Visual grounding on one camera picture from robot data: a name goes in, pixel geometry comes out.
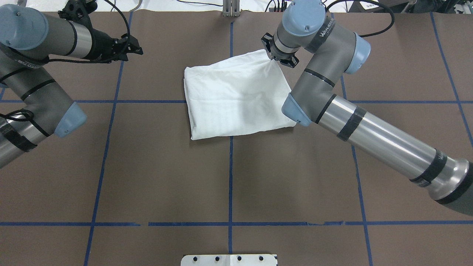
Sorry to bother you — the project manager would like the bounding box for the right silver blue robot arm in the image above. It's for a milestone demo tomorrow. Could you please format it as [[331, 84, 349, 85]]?
[[261, 0, 472, 216]]

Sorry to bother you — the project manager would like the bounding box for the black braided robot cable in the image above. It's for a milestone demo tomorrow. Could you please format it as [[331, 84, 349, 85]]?
[[325, 0, 395, 38]]

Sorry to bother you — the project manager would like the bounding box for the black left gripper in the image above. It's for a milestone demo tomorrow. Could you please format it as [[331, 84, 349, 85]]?
[[88, 29, 144, 62]]

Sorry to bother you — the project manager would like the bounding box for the aluminium frame post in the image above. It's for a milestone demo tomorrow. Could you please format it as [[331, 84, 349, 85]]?
[[222, 0, 241, 17]]

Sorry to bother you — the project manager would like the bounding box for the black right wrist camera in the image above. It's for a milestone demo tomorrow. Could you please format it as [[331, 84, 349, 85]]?
[[261, 33, 300, 68]]

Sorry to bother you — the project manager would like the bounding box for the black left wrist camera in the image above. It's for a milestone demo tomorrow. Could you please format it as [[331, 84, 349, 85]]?
[[57, 0, 98, 29]]

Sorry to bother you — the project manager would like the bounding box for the white long-sleeve printed shirt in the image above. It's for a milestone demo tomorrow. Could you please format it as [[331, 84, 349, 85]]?
[[183, 50, 296, 141]]

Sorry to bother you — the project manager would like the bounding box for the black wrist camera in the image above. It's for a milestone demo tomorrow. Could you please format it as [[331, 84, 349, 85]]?
[[57, 0, 98, 29], [261, 33, 300, 68]]

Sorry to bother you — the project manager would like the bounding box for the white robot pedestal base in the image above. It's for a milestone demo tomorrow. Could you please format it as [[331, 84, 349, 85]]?
[[180, 254, 279, 266]]

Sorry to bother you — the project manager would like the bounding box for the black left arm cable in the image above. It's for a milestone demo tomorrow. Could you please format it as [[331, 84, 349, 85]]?
[[44, 0, 132, 64]]

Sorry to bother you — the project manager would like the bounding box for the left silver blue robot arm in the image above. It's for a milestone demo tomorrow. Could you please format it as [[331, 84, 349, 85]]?
[[0, 0, 143, 167]]

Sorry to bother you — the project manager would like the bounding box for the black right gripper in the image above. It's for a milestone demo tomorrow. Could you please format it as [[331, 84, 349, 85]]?
[[270, 42, 292, 61]]

